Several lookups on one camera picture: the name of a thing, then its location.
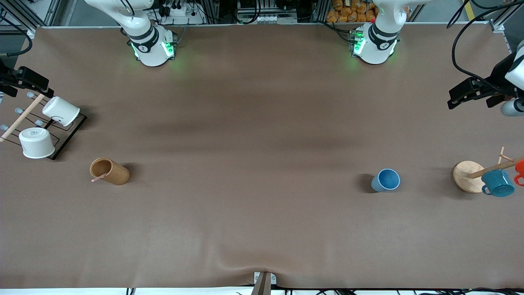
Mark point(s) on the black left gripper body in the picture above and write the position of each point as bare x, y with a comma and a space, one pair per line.
496, 80

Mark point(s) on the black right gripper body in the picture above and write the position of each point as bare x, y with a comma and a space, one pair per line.
8, 77

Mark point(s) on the pink chopstick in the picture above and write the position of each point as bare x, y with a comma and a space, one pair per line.
98, 178

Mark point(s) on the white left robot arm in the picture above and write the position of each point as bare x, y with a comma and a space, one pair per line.
378, 41

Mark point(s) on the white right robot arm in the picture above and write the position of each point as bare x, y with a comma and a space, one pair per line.
149, 45

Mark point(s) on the white upturned cup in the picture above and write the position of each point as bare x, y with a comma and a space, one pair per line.
61, 110
37, 142

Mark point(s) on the round bamboo chopstick holder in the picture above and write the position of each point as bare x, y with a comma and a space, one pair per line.
116, 174

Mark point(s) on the wooden rack rod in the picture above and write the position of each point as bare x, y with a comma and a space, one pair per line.
22, 116

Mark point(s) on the orange mug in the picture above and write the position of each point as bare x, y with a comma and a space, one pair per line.
520, 168

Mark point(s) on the wooden mug tree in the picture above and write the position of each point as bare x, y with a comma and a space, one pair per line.
466, 174

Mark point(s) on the teal enamel mug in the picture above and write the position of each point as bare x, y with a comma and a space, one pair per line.
497, 182

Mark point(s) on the pile of golden bread rolls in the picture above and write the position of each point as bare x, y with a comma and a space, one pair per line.
352, 10

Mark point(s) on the white power strip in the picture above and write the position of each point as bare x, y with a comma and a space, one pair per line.
184, 11

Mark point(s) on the brown table mat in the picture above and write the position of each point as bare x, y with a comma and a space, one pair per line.
262, 143

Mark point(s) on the aluminium frame strut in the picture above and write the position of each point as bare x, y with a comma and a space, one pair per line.
45, 12
500, 30

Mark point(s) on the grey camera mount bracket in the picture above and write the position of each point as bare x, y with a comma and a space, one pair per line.
263, 283

